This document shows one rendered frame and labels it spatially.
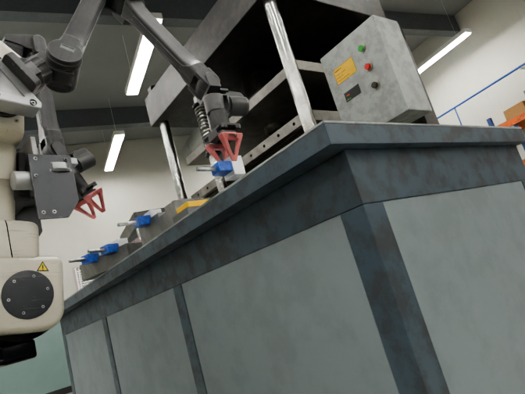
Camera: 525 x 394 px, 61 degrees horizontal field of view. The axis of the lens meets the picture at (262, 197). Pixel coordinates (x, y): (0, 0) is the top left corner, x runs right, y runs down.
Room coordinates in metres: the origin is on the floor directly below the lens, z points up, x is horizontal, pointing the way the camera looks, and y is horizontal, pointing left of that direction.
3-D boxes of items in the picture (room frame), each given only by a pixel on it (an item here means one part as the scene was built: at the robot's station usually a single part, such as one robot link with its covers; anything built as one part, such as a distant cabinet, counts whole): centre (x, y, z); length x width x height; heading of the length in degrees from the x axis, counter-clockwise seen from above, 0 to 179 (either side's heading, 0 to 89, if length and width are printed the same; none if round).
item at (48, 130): (1.34, 0.61, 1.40); 0.11 x 0.06 x 0.43; 48
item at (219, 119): (1.15, 0.06, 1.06); 0.10 x 0.07 x 0.07; 40
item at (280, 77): (2.46, -0.22, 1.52); 1.10 x 0.70 x 0.05; 40
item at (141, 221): (1.27, 0.37, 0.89); 0.13 x 0.05 x 0.05; 130
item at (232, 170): (1.12, 0.09, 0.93); 0.13 x 0.05 x 0.05; 130
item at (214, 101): (1.16, 0.05, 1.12); 0.07 x 0.06 x 0.07; 126
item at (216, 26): (2.42, -0.18, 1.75); 1.30 x 0.84 x 0.61; 40
